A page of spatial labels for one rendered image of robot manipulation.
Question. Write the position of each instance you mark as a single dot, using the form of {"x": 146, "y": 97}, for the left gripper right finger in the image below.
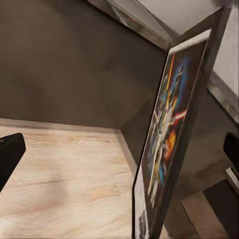
{"x": 231, "y": 148}

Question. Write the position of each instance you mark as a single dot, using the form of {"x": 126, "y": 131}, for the oven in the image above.
{"x": 207, "y": 205}

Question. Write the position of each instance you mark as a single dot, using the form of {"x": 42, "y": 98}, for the drop in sink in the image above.
{"x": 141, "y": 13}

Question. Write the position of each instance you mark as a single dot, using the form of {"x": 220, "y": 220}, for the poster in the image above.
{"x": 186, "y": 70}

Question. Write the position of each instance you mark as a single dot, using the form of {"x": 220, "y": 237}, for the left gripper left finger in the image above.
{"x": 12, "y": 148}

